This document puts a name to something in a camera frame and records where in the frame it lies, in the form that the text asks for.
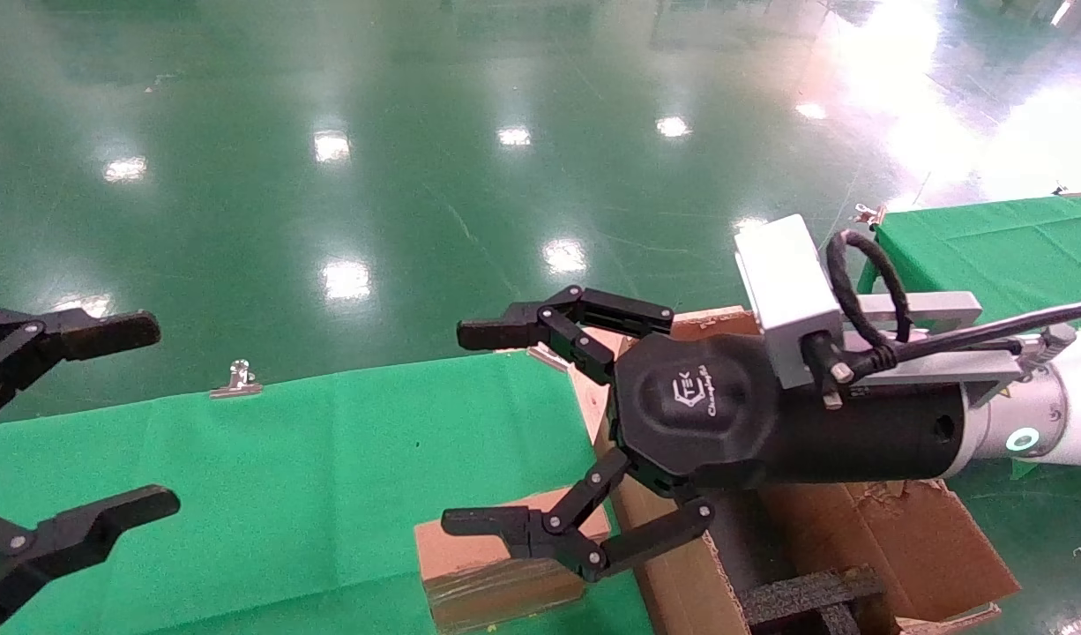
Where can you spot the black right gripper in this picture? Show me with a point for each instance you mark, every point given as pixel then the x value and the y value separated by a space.
pixel 708 406

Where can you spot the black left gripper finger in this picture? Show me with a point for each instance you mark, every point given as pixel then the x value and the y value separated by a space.
pixel 91 335
pixel 73 534

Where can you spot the small brown cardboard box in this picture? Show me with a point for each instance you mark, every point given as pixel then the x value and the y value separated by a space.
pixel 479 564

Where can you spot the large open cardboard carton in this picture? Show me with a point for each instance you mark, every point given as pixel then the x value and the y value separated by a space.
pixel 911 538

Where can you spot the silver binder clip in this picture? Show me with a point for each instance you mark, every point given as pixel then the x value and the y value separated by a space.
pixel 1062 190
pixel 547 355
pixel 238 381
pixel 868 214

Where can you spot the large green table cloth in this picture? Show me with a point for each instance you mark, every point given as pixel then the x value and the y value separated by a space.
pixel 285 476

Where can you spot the black foam cross bar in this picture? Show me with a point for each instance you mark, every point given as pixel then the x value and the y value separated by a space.
pixel 805 600

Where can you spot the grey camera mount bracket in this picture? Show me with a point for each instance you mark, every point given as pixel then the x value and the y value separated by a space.
pixel 937 310

